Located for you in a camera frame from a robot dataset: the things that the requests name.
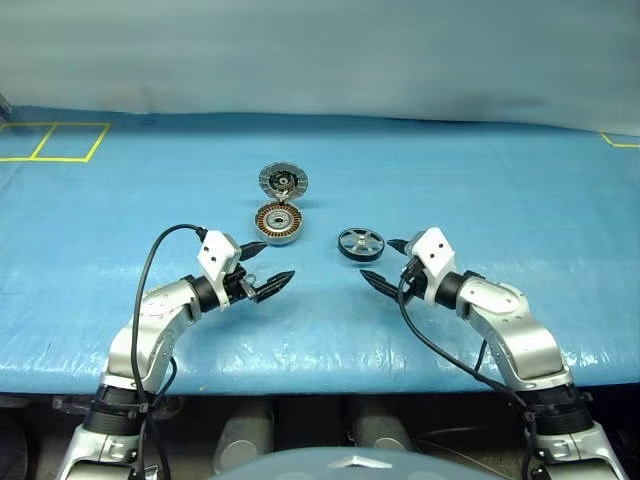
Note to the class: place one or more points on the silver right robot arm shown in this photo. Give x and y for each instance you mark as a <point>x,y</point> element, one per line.
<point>520,330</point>

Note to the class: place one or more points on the silver finned rotor disc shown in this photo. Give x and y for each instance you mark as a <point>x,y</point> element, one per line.
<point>283,179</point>

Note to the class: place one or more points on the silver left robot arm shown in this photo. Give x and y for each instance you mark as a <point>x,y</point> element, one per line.
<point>150,320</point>

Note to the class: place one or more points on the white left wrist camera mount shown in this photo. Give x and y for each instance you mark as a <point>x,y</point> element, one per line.
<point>217,250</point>

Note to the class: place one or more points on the blue plastic table cover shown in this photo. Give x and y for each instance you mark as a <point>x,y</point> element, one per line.
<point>100,225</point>

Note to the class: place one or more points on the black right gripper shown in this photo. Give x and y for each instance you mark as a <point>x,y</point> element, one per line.
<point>414,277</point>

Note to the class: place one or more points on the grey rounded cylinder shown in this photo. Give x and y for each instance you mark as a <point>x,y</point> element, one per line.
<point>245,435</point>
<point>380,425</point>

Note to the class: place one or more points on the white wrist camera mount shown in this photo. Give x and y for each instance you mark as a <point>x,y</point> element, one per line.
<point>217,250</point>
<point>435,250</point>

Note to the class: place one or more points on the motor stator with copper windings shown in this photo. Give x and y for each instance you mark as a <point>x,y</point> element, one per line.
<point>278,223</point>

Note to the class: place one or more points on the black spoked wheel cap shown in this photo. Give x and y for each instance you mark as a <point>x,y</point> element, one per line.
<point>361,243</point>

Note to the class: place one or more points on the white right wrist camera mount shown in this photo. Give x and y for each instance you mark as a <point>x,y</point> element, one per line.
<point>435,250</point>

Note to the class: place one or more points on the grey robot torso with logo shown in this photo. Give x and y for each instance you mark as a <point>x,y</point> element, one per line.
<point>350,465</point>

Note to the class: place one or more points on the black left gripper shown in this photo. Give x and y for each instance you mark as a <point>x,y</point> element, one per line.
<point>236,284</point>

